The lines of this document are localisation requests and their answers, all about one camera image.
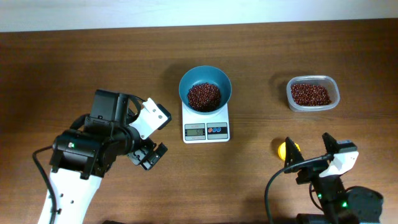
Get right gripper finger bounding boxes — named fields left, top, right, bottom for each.
left=284, top=137, right=304, bottom=170
left=322, top=133, right=339, bottom=154

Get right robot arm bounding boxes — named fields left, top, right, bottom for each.
left=284, top=133, right=384, bottom=223

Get teal plastic bowl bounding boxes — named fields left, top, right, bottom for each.
left=178, top=65, right=232, bottom=113

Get clear plastic container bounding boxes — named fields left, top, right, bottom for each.
left=286, top=75, right=340, bottom=112

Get red beans in bowl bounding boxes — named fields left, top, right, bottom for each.
left=187, top=83, right=221, bottom=112

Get white digital kitchen scale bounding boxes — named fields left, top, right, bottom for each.
left=182, top=104, right=231, bottom=144

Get yellow plastic measuring scoop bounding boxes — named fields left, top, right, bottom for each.
left=277, top=142, right=286, bottom=161

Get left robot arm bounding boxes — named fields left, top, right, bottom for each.
left=32, top=90, right=172, bottom=223

